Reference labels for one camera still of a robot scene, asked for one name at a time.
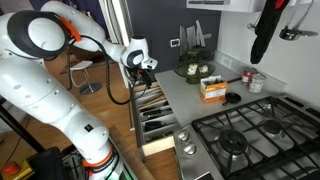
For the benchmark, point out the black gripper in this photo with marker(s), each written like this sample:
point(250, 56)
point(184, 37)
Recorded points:
point(140, 76)

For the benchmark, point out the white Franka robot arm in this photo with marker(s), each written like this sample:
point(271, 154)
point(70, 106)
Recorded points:
point(27, 39)

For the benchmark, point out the open cutlery drawer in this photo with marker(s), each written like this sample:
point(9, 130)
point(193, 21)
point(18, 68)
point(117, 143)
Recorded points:
point(153, 119)

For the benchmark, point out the small digital timer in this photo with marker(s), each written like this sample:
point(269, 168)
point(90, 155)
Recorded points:
point(175, 43)

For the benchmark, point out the green glass tiered stand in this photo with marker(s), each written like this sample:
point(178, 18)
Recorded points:
point(195, 65)

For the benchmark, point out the white bar stool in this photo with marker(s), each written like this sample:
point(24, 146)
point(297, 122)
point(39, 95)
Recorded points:
point(86, 87)

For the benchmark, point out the orange cardboard box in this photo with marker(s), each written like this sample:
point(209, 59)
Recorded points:
point(212, 89)

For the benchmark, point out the small black cast pan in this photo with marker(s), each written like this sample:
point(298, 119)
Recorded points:
point(231, 98)

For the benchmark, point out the red labelled tin can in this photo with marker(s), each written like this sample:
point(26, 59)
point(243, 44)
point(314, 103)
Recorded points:
point(247, 75)

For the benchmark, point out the white upper cabinet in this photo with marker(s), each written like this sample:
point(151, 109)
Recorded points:
point(247, 6)

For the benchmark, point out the white labelled tin can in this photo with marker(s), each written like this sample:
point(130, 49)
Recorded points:
point(257, 82)

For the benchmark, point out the black oven mitt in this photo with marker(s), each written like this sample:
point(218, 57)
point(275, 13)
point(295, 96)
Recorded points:
point(265, 28)

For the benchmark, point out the stainless gas stove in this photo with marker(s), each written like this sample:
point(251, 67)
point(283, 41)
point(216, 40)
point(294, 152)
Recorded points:
point(267, 139)

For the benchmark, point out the hanging steel ladle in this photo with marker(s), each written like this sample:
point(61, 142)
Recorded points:
point(294, 33)

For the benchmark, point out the red emergency stop button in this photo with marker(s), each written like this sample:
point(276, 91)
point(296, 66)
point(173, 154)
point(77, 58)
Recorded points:
point(11, 168)

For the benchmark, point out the white wall outlet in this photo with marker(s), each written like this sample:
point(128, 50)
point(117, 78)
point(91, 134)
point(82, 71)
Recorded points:
point(226, 62)

